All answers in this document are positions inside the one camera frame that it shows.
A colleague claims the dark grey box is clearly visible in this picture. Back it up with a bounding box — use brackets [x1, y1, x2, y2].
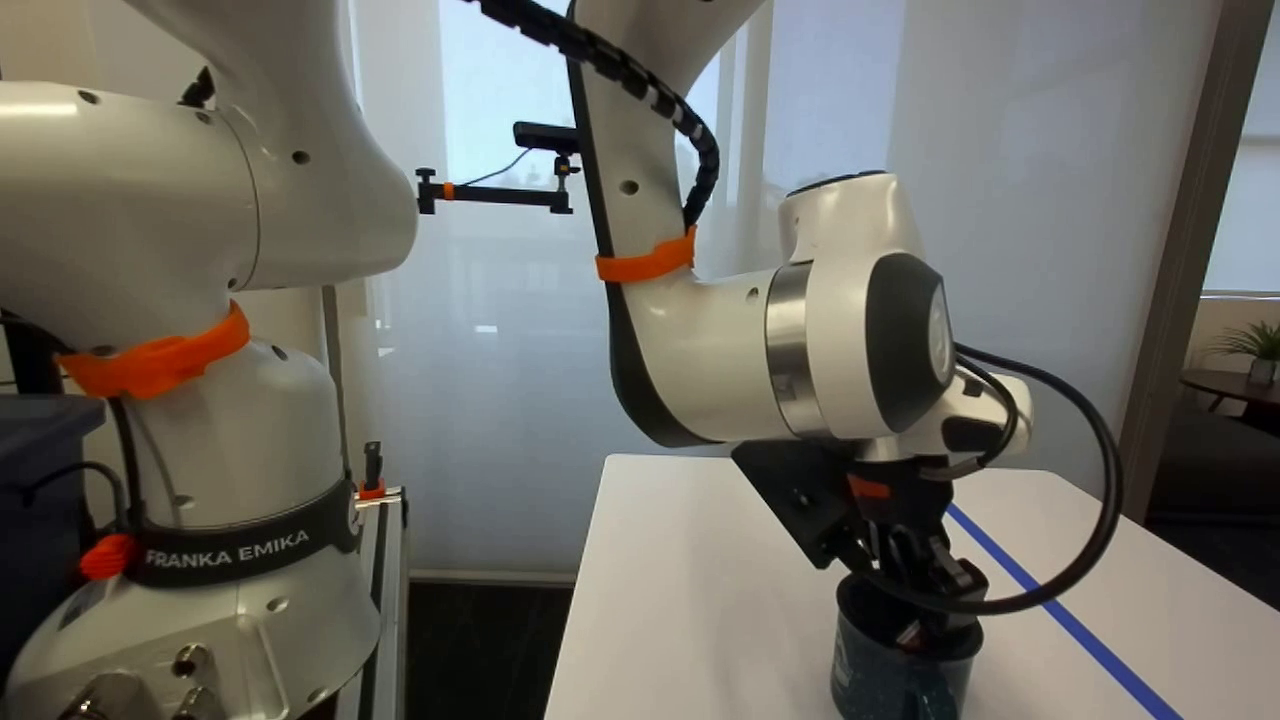
[0, 393, 108, 691]

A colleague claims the dark blue speckled cup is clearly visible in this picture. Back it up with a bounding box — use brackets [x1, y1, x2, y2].
[829, 574, 986, 720]

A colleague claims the potted plant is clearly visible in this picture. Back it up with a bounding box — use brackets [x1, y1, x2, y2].
[1208, 320, 1280, 391]

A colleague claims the blue tape strip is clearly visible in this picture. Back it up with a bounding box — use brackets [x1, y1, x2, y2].
[944, 504, 1187, 720]

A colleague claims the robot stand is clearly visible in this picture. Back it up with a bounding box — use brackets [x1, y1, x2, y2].
[330, 486, 412, 720]

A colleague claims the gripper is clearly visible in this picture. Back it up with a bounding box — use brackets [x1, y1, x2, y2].
[846, 458, 992, 649]

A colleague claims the round dark side table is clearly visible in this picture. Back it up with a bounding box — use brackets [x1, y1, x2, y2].
[1179, 367, 1280, 437]

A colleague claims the camera on mount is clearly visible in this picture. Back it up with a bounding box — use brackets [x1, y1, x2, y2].
[415, 121, 583, 217]

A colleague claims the black clamp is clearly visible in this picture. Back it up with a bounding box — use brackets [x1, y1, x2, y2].
[358, 440, 388, 502]

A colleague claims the window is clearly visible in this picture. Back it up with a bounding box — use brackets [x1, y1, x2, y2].
[1203, 0, 1280, 297]

